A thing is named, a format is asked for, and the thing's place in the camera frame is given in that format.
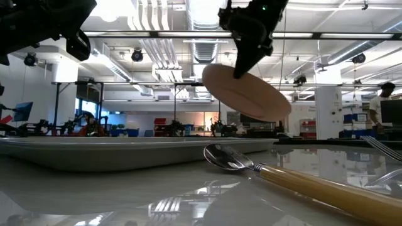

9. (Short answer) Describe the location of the silver ventilation duct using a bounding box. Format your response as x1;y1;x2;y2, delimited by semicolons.
185;0;227;64

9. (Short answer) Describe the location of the blue tilted screen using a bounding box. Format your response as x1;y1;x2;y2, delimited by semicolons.
13;101;34;123

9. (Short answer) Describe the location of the spoon with yellow handle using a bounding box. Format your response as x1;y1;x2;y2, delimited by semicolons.
203;143;402;226

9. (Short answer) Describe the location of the black aluminium rig frame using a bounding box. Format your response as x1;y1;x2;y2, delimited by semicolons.
273;137;402;147

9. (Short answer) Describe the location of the orange round plate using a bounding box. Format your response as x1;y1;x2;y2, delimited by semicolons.
202;63;292;123

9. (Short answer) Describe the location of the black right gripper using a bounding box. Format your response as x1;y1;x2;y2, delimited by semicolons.
218;0;289;79

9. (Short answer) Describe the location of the black computer monitor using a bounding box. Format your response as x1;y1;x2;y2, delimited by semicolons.
379;99;402;127

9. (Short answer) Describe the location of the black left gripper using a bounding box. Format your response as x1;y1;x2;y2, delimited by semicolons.
0;0;97;67

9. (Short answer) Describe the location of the grey plastic tray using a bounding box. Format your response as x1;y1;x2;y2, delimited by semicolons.
0;136;279;173

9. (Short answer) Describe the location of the overhead LED light bar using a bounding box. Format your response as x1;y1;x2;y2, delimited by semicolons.
83;30;402;41

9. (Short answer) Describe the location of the black ceiling spotlight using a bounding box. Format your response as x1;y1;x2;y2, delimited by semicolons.
351;53;367;65
131;48;144;63
24;52;38;67

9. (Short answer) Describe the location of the white building column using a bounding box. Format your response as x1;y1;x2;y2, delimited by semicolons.
315;67;344;140

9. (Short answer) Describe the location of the person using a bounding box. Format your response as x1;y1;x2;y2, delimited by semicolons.
369;82;397;134

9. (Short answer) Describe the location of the fork with red handle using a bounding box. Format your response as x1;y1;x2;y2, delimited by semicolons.
360;134;402;163

